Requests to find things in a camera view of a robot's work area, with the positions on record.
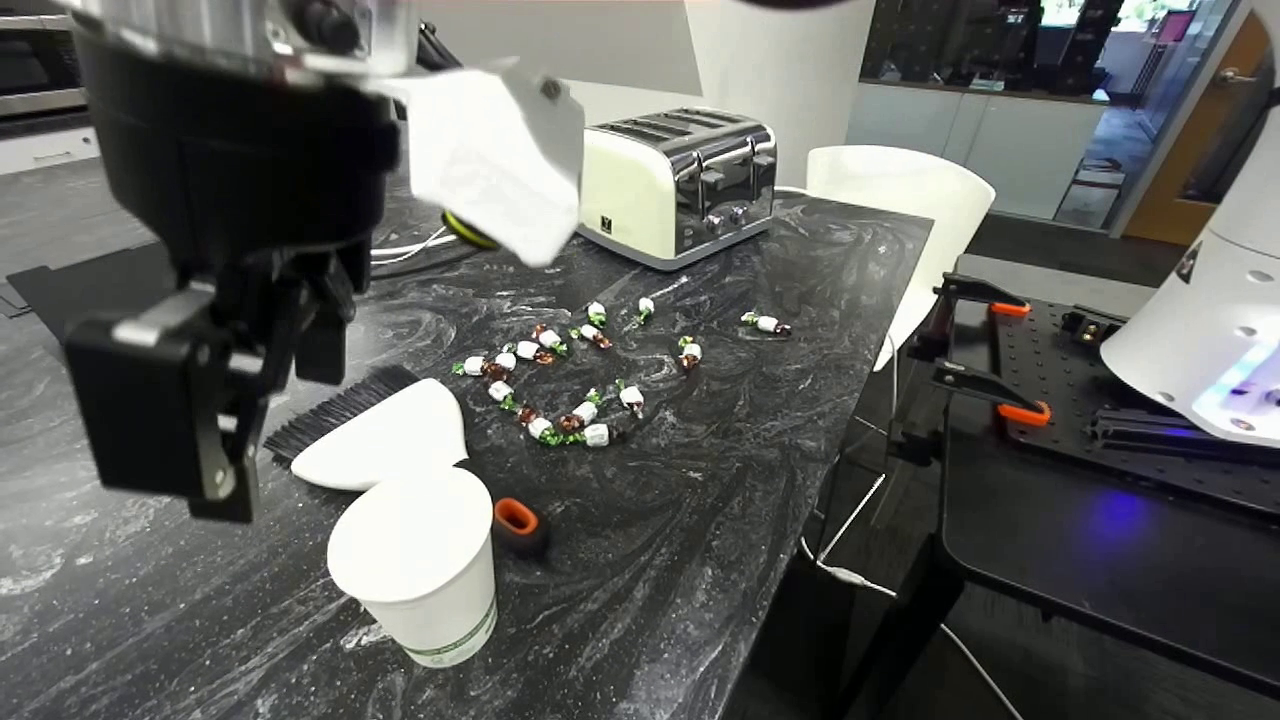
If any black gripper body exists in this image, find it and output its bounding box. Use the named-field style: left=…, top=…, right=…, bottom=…
left=65, top=23, right=400, bottom=523

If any white paper cup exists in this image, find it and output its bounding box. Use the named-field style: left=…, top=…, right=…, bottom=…
left=330, top=467, right=495, bottom=669

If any wrapped candy cluster piece three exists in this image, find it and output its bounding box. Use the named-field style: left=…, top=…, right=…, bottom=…
left=453, top=351, right=517, bottom=408

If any wrapped candy cluster piece two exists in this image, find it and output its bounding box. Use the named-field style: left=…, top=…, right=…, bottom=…
left=517, top=322, right=570, bottom=364

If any wrapped candy lower right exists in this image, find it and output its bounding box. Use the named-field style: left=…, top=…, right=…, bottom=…
left=517, top=408, right=562, bottom=449

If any cream chrome four-slot toaster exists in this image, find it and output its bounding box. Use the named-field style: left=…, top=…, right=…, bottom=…
left=581, top=107, right=778, bottom=270

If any wrapped candy lower middle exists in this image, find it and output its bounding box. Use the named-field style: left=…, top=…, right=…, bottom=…
left=570, top=420, right=615, bottom=449

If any wrapped candy lower left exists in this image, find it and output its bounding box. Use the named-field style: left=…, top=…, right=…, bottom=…
left=611, top=381, right=647, bottom=411

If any white chair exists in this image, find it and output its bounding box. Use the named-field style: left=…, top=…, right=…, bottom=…
left=803, top=140, right=1000, bottom=374

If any black breadboard side table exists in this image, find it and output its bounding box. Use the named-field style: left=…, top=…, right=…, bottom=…
left=941, top=305, right=1280, bottom=694

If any white power cable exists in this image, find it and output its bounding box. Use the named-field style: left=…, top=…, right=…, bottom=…
left=796, top=467, right=1032, bottom=720

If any black clamp with orange handles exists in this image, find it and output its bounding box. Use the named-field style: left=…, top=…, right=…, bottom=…
left=909, top=270, right=1052, bottom=431

